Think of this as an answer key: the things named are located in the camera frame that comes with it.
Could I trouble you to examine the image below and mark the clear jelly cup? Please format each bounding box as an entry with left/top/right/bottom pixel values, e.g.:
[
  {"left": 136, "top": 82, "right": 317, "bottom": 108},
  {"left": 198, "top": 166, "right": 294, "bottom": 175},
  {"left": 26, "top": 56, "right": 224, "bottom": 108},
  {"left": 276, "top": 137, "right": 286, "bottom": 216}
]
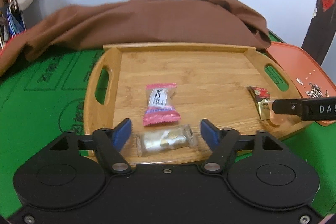
[{"left": 269, "top": 111, "right": 288, "bottom": 126}]

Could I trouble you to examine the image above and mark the clear pale candy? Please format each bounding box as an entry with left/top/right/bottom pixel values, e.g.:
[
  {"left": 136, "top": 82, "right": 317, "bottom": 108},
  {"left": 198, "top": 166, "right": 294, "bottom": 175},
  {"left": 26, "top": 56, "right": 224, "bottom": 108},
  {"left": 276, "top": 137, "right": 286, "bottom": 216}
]
[{"left": 137, "top": 124, "right": 198, "bottom": 157}]

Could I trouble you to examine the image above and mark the red gold fruit candy packet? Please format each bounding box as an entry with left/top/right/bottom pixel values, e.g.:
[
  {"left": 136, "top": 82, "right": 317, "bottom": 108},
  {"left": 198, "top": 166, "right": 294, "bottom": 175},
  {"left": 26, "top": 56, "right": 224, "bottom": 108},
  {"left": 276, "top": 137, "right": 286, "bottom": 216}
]
[{"left": 247, "top": 86, "right": 270, "bottom": 121}]

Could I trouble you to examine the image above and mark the pink rice cake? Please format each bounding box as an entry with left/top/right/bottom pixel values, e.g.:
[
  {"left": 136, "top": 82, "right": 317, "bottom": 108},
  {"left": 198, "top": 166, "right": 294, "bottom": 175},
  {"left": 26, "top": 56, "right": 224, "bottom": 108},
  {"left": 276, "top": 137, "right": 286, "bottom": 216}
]
[{"left": 142, "top": 83, "right": 181, "bottom": 127}]

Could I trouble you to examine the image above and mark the pile of sunflower seeds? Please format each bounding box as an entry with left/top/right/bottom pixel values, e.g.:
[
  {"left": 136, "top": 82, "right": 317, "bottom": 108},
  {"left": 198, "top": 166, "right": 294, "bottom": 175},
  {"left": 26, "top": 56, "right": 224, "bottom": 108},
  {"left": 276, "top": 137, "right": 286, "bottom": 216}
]
[{"left": 295, "top": 69, "right": 330, "bottom": 99}]

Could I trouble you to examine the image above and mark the orange plastic tray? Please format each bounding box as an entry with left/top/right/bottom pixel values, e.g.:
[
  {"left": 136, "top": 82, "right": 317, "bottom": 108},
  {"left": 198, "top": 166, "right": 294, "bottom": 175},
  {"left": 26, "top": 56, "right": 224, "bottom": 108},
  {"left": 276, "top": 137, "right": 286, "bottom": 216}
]
[{"left": 266, "top": 42, "right": 335, "bottom": 126}]

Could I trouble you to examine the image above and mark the bamboo serving tray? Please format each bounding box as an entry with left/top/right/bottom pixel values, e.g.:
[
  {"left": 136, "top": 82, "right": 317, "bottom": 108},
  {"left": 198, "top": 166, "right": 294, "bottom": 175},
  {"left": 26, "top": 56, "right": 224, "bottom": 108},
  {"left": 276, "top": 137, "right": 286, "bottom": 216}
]
[{"left": 84, "top": 43, "right": 308, "bottom": 165}]

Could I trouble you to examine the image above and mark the dark wooden door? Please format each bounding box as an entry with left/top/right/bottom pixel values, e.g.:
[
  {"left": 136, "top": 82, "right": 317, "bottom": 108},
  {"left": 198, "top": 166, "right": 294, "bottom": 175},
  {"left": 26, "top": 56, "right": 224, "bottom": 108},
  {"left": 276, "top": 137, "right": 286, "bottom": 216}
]
[{"left": 301, "top": 0, "right": 335, "bottom": 65}]

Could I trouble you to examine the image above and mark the brown cloth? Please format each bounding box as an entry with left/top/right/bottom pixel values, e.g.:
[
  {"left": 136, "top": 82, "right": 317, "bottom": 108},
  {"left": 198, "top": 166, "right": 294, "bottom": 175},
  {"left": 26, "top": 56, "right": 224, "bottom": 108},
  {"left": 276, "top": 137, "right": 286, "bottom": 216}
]
[{"left": 1, "top": 0, "right": 271, "bottom": 73}]

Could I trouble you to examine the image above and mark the blue cord bundle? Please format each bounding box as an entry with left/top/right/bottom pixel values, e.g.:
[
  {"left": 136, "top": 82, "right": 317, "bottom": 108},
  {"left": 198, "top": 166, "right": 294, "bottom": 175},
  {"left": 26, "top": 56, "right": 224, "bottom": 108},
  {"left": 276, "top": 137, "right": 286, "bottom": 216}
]
[{"left": 6, "top": 2, "right": 27, "bottom": 38}]

